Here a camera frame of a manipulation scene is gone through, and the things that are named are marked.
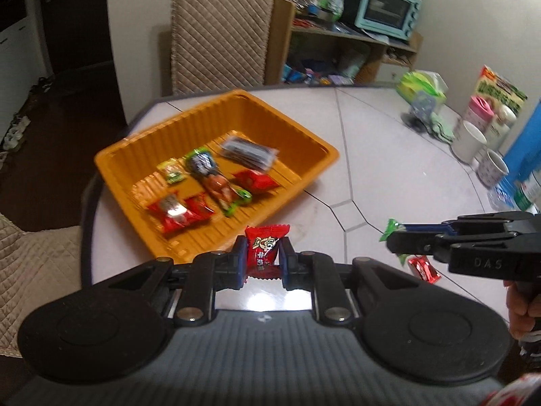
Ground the person's right hand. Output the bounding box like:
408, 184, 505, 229
505, 280, 541, 342

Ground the long green sausage packet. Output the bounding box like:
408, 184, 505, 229
185, 147, 253, 218

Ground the chair with beige quilted cover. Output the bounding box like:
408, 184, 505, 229
0, 213, 88, 359
170, 0, 275, 96

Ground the orange plastic tray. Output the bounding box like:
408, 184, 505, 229
94, 89, 341, 265

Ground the white cabinet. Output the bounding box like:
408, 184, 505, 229
0, 0, 53, 136

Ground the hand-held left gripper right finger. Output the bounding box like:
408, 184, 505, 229
280, 236, 445, 323

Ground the patterned white mug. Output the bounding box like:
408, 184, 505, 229
477, 149, 510, 189

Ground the green tissue pack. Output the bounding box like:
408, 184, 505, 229
396, 70, 448, 106

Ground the green candy wrapper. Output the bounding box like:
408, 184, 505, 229
379, 218, 411, 267

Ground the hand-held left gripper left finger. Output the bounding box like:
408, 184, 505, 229
84, 236, 249, 327

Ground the plain white mug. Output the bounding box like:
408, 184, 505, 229
450, 119, 491, 165

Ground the row of shoes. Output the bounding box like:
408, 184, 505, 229
0, 74, 55, 166

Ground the dark clear snack packet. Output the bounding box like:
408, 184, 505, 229
220, 136, 280, 173

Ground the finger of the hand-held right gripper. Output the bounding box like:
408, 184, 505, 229
386, 229, 455, 264
401, 219, 461, 238

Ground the pink lidded cup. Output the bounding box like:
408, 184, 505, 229
462, 95, 495, 131

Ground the red candy packet with cartoon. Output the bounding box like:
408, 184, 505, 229
244, 223, 292, 280

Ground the colourful snack box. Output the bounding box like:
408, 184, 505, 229
473, 64, 529, 115

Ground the dark door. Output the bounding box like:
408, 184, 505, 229
36, 0, 116, 74

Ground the green cloth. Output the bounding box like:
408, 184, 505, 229
427, 112, 457, 142

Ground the light blue toaster oven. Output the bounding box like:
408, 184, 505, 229
354, 0, 422, 42

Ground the wooden shelf unit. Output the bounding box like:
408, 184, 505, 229
265, 0, 424, 89

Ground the blue box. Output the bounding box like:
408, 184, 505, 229
502, 99, 541, 187

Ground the small green yellow candy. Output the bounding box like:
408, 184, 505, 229
156, 158, 188, 185

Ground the green white bottle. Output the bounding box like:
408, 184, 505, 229
513, 179, 541, 216

